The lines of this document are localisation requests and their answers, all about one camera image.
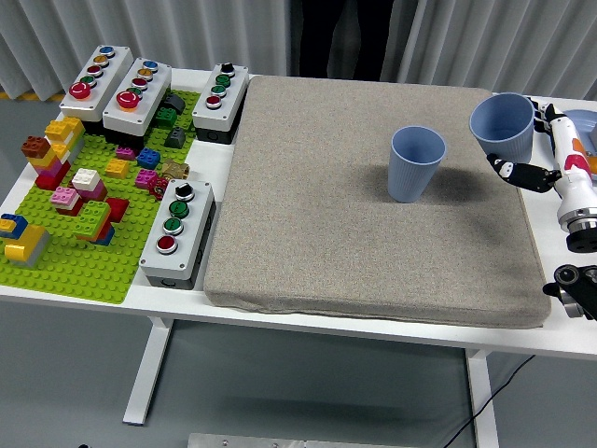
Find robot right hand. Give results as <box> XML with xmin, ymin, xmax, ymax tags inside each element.
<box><xmin>486</xmin><ymin>96</ymin><xmax>597</xmax><ymax>221</ymax></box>

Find blue ribbed cup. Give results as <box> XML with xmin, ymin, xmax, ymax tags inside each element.
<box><xmin>386</xmin><ymin>125</ymin><xmax>448</xmax><ymax>203</ymax></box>
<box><xmin>468</xmin><ymin>92</ymin><xmax>536</xmax><ymax>162</ymax></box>

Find blue plate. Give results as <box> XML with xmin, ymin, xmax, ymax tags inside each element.
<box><xmin>565</xmin><ymin>108</ymin><xmax>597</xmax><ymax>181</ymax></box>

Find white table leg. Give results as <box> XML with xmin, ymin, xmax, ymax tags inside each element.
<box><xmin>464</xmin><ymin>347</ymin><xmax>500</xmax><ymax>448</ymax></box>
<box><xmin>121</xmin><ymin>316</ymin><xmax>174</xmax><ymax>427</ymax></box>

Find grey-brown fabric mat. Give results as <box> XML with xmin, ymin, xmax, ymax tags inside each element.
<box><xmin>203</xmin><ymin>75</ymin><xmax>552</xmax><ymax>329</ymax></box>

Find person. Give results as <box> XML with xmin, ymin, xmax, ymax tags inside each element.
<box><xmin>298</xmin><ymin>0</ymin><xmax>393</xmax><ymax>81</ymax></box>

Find four-button control box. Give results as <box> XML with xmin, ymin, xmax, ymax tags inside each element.
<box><xmin>190</xmin><ymin>62</ymin><xmax>250</xmax><ymax>145</ymax></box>
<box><xmin>138</xmin><ymin>178</ymin><xmax>218</xmax><ymax>291</ymax></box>

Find white pleated curtain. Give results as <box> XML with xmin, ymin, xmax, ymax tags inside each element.
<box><xmin>0</xmin><ymin>0</ymin><xmax>597</xmax><ymax>102</ymax></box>

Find dark grey sloped brick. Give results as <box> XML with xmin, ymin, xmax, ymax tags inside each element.
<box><xmin>163</xmin><ymin>92</ymin><xmax>187</xmax><ymax>115</ymax></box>

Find dark green brick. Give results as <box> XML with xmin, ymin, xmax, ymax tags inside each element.
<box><xmin>154</xmin><ymin>105</ymin><xmax>178</xmax><ymax>130</ymax></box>

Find five-button control box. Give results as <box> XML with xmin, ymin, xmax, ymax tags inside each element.
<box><xmin>58</xmin><ymin>45</ymin><xmax>134</xmax><ymax>136</ymax></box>
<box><xmin>101</xmin><ymin>57</ymin><xmax>173</xmax><ymax>149</ymax></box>

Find green orange blue brick stack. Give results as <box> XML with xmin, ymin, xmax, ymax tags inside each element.
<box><xmin>71</xmin><ymin>200</ymin><xmax>116</xmax><ymax>247</ymax></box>

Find white pink brick stack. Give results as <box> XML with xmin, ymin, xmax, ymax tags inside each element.
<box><xmin>71</xmin><ymin>168</ymin><xmax>108</xmax><ymax>203</ymax></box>

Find pink red brick stack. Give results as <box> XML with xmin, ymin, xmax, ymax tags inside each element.
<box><xmin>49</xmin><ymin>186</ymin><xmax>84</xmax><ymax>217</ymax></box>

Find green studded baseplate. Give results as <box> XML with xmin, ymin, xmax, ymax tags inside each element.
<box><xmin>0</xmin><ymin>88</ymin><xmax>202</xmax><ymax>305</ymax></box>

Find yellow white grey brick stack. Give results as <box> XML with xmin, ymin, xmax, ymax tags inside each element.
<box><xmin>44</xmin><ymin>116</ymin><xmax>87</xmax><ymax>162</ymax></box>

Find brown yellow red brick stack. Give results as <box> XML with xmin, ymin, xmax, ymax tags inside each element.
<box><xmin>20</xmin><ymin>135</ymin><xmax>72</xmax><ymax>191</ymax></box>

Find blue yellow grey brick stack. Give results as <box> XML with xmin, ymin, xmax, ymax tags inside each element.
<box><xmin>0</xmin><ymin>213</ymin><xmax>51</xmax><ymax>270</ymax></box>

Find black floor cable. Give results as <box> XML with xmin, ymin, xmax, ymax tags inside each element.
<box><xmin>442</xmin><ymin>354</ymin><xmax>537</xmax><ymax>448</ymax></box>

